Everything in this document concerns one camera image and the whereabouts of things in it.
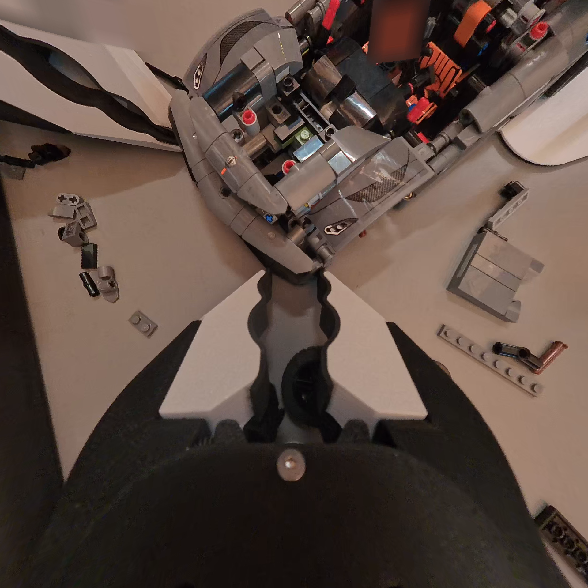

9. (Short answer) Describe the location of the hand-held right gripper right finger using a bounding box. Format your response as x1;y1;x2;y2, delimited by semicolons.
317;270;430;444

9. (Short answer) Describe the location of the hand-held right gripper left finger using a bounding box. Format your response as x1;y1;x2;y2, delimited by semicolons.
158;270;286;444

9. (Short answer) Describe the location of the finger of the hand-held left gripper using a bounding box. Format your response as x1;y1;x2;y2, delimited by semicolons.
0;21;179;131
0;36;183;152

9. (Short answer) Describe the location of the small black lego wheel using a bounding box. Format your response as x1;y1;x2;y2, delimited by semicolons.
281;348;332;426

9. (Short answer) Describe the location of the grey lego car model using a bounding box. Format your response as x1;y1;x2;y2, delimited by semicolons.
169;0;588;283

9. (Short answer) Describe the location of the grey two-stud lego plate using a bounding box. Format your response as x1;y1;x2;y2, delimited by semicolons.
128;310;159;339

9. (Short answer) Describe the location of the long grey studded lego plate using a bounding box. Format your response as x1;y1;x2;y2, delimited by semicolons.
436;323;544;398

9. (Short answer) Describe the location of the grey lego panel assembly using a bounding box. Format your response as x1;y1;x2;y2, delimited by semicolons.
446;180;546;323

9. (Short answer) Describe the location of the brown lego axle connector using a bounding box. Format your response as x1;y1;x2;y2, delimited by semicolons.
527;340;570;374

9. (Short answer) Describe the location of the white rounded board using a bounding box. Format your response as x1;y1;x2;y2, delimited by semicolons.
498;103;588;167

